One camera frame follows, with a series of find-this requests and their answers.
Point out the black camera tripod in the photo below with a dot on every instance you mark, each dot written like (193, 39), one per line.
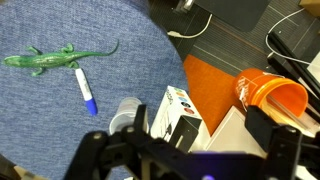
(290, 55)

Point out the white product box coloured dots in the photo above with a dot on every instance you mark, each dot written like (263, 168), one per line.
(173, 103)

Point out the translucent plastic measuring cup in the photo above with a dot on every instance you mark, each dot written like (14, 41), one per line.
(125, 111)

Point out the dark grey floor mat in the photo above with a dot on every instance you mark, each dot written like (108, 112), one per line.
(233, 11)

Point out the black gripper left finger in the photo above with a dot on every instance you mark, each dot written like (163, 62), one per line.
(90, 150)

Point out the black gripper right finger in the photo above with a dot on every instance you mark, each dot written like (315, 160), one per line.
(283, 150)

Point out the white flat board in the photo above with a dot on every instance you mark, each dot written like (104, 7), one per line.
(230, 133)

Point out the green toy lizard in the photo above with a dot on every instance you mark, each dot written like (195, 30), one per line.
(50, 60)

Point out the round blue cloth table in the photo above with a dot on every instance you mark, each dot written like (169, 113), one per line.
(50, 133)

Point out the white marker with blue cap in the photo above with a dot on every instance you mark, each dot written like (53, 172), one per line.
(85, 88)

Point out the black and white product box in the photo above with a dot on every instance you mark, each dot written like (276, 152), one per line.
(185, 133)

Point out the brown cardboard box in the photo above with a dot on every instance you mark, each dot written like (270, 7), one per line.
(311, 6)

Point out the orange plastic bucket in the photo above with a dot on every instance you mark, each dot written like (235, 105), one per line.
(253, 86)

